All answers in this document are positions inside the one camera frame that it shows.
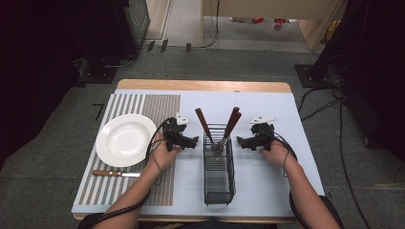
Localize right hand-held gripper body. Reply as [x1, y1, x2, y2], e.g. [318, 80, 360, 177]
[248, 115, 277, 153]

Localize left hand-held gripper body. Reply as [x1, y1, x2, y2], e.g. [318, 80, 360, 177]
[161, 113, 192, 153]

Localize person's right hand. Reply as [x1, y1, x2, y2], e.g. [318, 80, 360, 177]
[259, 138, 300, 170]

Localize person's left hand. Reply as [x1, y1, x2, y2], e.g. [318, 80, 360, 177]
[146, 133, 183, 175]

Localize striped woven placemat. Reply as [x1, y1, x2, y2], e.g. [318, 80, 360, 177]
[74, 93, 181, 207]

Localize light blue table cover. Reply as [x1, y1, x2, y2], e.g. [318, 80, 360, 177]
[71, 89, 326, 219]

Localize white round plate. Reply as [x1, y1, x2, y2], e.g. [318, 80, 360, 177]
[95, 113, 158, 169]

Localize wooden table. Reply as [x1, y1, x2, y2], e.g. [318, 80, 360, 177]
[72, 78, 299, 224]

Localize black stand base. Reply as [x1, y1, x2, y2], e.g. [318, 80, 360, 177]
[294, 63, 338, 90]

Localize red shoes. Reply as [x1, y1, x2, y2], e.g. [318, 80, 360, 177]
[251, 16, 289, 31]

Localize dark cabinet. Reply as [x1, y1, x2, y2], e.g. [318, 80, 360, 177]
[122, 0, 151, 58]

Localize yellow object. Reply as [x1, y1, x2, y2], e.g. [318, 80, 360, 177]
[324, 20, 341, 44]

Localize light wooden desk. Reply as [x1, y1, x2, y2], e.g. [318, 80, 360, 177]
[200, 0, 347, 52]

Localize dark curtain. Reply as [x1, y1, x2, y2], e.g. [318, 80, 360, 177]
[313, 0, 405, 163]
[0, 0, 135, 170]

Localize wooden-handled cutlery piece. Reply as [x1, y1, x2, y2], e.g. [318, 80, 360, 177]
[216, 110, 243, 158]
[219, 106, 240, 154]

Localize wooden-handled fork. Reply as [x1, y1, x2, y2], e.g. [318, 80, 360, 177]
[194, 107, 221, 158]

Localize black wire cutlery rack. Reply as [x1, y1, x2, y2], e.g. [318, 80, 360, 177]
[202, 122, 238, 206]

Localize black floor cable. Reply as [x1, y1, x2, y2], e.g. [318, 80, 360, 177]
[337, 99, 373, 229]
[297, 87, 343, 122]

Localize wooden-handled table knife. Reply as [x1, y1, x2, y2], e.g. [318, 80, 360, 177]
[91, 169, 141, 178]

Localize black hanging cable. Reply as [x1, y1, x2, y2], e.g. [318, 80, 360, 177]
[200, 0, 222, 50]

